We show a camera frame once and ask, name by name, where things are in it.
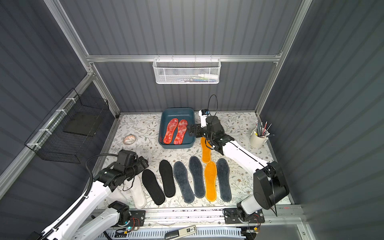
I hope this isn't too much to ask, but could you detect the red patterned insole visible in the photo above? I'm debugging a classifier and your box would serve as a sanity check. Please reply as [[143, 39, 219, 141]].
[[163, 118, 179, 144], [174, 120, 188, 145]]

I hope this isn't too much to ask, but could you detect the black insole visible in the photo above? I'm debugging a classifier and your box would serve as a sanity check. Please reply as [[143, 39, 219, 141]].
[[159, 160, 176, 198], [142, 169, 166, 206]]

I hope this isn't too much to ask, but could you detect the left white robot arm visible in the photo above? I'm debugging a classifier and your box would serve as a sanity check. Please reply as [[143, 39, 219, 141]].
[[27, 150, 149, 240]]

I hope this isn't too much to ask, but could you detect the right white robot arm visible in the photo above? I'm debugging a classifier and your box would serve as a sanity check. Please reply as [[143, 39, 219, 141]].
[[187, 109, 290, 215]]

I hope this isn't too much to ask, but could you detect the teal plastic storage box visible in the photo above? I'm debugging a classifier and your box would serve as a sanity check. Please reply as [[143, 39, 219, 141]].
[[158, 108, 195, 149]]

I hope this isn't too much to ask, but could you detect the yellow fleece insole upper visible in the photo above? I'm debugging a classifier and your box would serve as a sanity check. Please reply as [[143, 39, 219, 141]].
[[201, 137, 211, 164]]

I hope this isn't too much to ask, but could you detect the yellow fleece insole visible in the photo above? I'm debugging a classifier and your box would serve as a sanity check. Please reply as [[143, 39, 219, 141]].
[[201, 137, 211, 164], [204, 161, 217, 202]]

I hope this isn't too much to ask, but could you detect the patterned tape roll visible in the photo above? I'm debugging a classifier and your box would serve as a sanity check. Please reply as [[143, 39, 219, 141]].
[[123, 134, 137, 146]]

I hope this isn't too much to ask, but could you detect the white insole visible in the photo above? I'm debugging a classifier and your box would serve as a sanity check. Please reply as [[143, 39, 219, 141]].
[[106, 189, 128, 205], [123, 175, 147, 209]]

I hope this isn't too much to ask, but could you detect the dark grey fleece insole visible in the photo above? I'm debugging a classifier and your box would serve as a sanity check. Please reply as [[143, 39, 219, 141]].
[[174, 161, 195, 204], [189, 156, 206, 199], [217, 159, 232, 202]]

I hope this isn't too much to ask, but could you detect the yellow fleece insole lower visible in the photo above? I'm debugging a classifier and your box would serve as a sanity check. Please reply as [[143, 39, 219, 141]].
[[204, 161, 217, 202]]

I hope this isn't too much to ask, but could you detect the white pen cup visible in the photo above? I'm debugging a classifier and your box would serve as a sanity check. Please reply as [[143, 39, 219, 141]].
[[250, 120, 275, 148]]

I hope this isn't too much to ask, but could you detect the white tube in basket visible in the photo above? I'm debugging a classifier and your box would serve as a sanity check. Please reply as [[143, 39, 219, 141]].
[[198, 74, 219, 81]]

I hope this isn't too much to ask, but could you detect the grey handheld device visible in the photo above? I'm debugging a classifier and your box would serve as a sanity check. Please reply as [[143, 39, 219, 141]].
[[164, 225, 197, 240]]

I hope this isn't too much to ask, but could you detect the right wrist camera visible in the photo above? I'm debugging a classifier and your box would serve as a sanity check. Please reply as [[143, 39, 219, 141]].
[[199, 109, 210, 128]]

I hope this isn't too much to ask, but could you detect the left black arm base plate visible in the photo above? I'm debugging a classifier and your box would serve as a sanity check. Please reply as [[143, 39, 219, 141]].
[[111, 210, 146, 228]]

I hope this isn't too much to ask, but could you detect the white wire mesh basket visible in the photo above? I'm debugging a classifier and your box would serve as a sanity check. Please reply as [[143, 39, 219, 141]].
[[153, 58, 222, 85]]

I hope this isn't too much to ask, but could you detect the black wire mesh basket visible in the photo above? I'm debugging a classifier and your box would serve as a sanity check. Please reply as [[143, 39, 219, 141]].
[[25, 91, 110, 164]]

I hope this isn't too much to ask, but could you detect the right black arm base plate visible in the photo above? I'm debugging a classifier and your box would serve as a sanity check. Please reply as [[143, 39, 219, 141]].
[[222, 208, 265, 225]]

